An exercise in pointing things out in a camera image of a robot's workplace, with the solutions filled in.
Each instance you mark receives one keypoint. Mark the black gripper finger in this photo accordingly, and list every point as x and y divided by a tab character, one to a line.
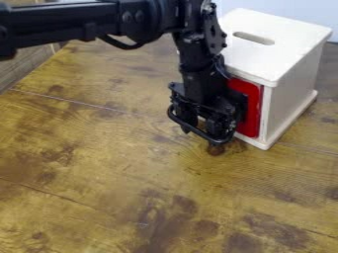
189	116
220	129

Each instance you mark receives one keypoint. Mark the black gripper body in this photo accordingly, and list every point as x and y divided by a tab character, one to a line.
205	91

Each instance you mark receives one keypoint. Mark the black metal drawer handle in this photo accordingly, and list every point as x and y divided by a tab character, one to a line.
186	127

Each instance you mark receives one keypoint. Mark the red wooden drawer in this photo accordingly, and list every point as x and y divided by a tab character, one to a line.
250	124

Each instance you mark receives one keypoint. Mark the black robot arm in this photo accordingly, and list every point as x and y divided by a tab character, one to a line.
125	23

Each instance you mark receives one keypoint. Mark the white wooden box cabinet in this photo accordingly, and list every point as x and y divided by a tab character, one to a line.
273	54

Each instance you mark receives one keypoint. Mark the wooden panel at left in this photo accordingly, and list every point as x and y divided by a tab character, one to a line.
29	59

